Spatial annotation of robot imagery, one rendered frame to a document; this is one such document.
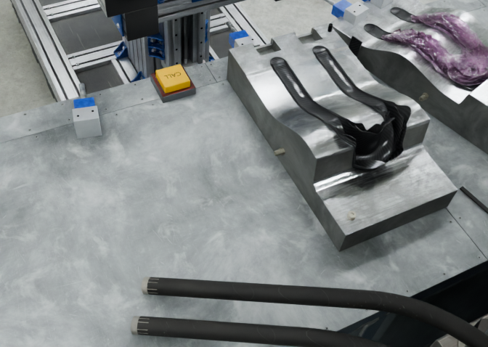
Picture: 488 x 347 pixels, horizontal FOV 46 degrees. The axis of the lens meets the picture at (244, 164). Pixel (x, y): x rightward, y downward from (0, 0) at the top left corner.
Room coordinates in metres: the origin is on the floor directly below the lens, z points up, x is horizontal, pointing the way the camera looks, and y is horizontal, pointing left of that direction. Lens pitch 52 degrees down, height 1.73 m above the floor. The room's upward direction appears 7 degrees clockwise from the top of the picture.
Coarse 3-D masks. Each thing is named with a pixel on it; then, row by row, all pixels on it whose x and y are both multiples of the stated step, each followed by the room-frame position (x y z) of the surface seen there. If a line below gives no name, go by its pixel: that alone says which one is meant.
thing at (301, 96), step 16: (320, 48) 1.03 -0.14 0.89; (272, 64) 0.95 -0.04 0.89; (336, 64) 0.98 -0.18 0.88; (288, 80) 0.92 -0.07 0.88; (336, 80) 0.94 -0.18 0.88; (304, 96) 0.88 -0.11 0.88; (352, 96) 0.89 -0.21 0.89; (368, 96) 0.88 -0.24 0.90; (320, 112) 0.82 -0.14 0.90; (384, 112) 0.79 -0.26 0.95; (400, 112) 0.80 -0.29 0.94; (336, 128) 0.76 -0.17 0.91; (352, 128) 0.75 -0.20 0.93; (384, 128) 0.79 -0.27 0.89; (400, 128) 0.77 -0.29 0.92; (352, 144) 0.71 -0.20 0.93; (368, 144) 0.74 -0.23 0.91; (384, 144) 0.77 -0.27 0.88; (400, 144) 0.76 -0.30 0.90; (352, 160) 0.70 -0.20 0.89; (368, 160) 0.70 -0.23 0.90; (384, 160) 0.72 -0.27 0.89
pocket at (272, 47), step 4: (272, 40) 1.03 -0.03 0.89; (268, 44) 1.03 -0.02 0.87; (272, 44) 1.03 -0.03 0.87; (276, 44) 1.02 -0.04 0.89; (256, 48) 1.01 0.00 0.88; (260, 48) 1.02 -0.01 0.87; (264, 48) 1.02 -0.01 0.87; (268, 48) 1.03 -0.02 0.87; (272, 48) 1.03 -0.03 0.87; (276, 48) 1.02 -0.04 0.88; (260, 52) 1.01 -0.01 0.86; (264, 52) 1.02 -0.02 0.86; (268, 52) 1.02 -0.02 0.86
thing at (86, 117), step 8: (80, 88) 0.87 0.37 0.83; (80, 104) 0.81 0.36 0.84; (88, 104) 0.81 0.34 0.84; (80, 112) 0.78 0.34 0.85; (88, 112) 0.78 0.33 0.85; (96, 112) 0.78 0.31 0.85; (80, 120) 0.76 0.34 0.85; (88, 120) 0.76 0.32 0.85; (96, 120) 0.76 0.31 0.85; (80, 128) 0.75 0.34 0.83; (88, 128) 0.76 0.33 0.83; (96, 128) 0.76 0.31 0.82; (80, 136) 0.75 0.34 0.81; (88, 136) 0.76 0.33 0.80
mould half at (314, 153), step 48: (240, 48) 0.99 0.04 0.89; (288, 48) 1.01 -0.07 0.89; (336, 48) 1.03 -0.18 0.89; (240, 96) 0.92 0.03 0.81; (288, 96) 0.86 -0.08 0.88; (336, 96) 0.88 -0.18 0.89; (384, 96) 0.87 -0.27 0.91; (288, 144) 0.74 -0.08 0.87; (336, 144) 0.70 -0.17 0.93; (336, 192) 0.65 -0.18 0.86; (384, 192) 0.66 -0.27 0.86; (432, 192) 0.68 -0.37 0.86; (336, 240) 0.57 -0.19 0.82
